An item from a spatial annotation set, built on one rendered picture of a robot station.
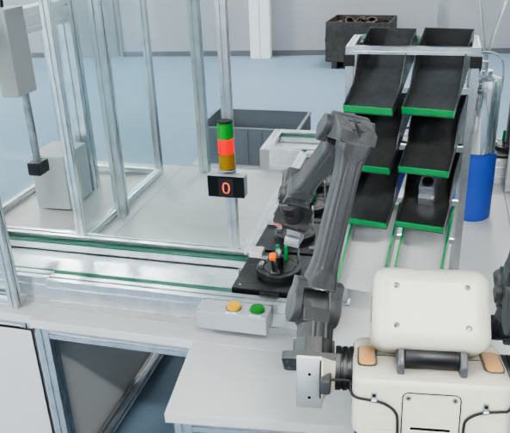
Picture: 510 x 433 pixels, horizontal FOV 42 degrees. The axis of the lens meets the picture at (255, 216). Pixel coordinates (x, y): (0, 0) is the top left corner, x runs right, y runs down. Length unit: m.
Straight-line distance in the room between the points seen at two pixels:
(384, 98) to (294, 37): 8.68
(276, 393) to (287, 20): 8.96
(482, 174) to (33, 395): 1.81
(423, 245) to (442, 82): 0.47
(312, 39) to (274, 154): 7.30
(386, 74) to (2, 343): 1.49
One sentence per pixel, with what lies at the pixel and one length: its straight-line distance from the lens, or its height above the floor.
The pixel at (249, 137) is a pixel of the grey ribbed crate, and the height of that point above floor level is 0.79.
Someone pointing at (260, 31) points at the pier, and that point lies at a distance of 10.27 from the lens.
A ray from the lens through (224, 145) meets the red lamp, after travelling 2.06.
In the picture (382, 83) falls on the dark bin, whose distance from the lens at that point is 1.85.
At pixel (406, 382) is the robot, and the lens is 1.23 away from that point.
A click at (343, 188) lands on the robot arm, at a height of 1.49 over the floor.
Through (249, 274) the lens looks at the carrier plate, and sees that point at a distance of 2.07.
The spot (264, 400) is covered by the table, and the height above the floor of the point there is 0.86.
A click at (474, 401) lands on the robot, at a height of 1.20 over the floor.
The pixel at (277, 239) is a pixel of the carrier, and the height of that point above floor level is 0.98.
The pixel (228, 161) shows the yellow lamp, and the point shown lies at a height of 1.29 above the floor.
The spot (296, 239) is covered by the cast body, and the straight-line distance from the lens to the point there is 1.95.
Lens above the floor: 1.99
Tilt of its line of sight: 24 degrees down
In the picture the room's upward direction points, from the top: 2 degrees counter-clockwise
